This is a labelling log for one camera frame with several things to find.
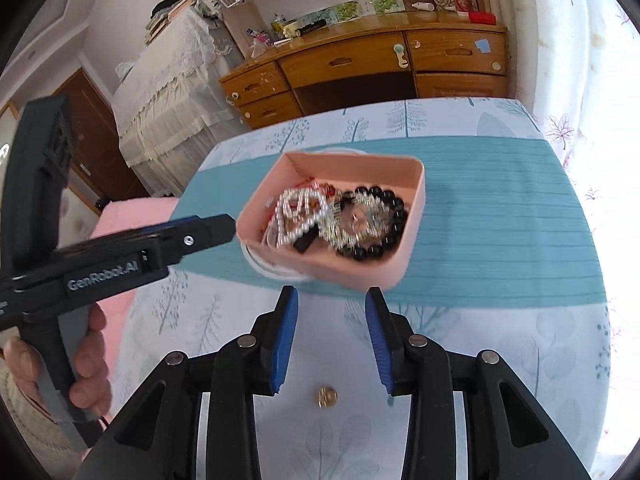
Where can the white squeeze tube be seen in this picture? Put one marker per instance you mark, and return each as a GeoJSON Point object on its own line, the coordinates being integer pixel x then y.
{"type": "Point", "coordinates": [430, 7]}

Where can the blue square sticker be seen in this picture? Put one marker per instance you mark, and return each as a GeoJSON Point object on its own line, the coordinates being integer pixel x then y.
{"type": "Point", "coordinates": [481, 46]}

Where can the pink blanket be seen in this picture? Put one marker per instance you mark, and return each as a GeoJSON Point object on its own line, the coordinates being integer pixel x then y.
{"type": "Point", "coordinates": [125, 215]}

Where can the black flashlight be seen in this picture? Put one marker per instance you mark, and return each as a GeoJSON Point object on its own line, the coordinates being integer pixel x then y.
{"type": "Point", "coordinates": [311, 26]}

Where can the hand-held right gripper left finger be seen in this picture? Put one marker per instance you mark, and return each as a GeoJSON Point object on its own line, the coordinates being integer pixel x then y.
{"type": "Point", "coordinates": [285, 340]}

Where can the gold round brooch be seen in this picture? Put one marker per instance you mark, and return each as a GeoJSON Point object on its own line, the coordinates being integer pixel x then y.
{"type": "Point", "coordinates": [326, 396]}

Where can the lace covered cabinet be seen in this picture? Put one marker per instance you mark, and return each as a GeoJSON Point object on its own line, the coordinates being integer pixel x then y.
{"type": "Point", "coordinates": [165, 100]}

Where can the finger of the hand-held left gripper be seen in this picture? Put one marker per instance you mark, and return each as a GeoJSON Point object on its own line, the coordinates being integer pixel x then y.
{"type": "Point", "coordinates": [170, 223]}
{"type": "Point", "coordinates": [210, 230]}

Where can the wooden desk with drawers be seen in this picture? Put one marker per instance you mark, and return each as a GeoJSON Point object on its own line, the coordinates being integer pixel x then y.
{"type": "Point", "coordinates": [350, 60]}

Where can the red flat box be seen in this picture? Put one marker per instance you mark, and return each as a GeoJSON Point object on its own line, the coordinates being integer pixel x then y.
{"type": "Point", "coordinates": [481, 18]}

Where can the gold leaf hair comb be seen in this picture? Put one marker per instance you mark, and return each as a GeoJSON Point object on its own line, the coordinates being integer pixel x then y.
{"type": "Point", "coordinates": [340, 232]}

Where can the small black clip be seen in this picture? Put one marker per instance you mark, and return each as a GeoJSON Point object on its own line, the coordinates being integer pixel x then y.
{"type": "Point", "coordinates": [305, 245]}

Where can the white drawer safety lock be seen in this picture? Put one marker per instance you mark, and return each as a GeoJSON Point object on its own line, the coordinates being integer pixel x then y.
{"type": "Point", "coordinates": [400, 55]}

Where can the person's left forearm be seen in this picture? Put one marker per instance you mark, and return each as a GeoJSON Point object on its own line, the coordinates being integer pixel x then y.
{"type": "Point", "coordinates": [25, 425]}

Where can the pink plastic box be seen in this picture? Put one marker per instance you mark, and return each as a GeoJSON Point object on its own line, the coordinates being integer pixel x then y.
{"type": "Point", "coordinates": [350, 270]}

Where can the person's left hand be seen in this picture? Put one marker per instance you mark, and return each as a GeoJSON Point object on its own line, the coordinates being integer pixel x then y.
{"type": "Point", "coordinates": [92, 360]}

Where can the brown wooden door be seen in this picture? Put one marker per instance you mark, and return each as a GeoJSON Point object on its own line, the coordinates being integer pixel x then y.
{"type": "Point", "coordinates": [90, 120]}

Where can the tree print blue tablecloth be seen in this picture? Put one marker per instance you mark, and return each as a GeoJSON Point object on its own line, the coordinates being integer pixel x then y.
{"type": "Point", "coordinates": [500, 210]}

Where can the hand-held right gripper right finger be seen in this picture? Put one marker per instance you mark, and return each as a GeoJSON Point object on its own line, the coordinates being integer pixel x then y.
{"type": "Point", "coordinates": [377, 345]}

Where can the stack of books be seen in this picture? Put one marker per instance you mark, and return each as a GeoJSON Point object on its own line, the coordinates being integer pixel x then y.
{"type": "Point", "coordinates": [167, 17]}

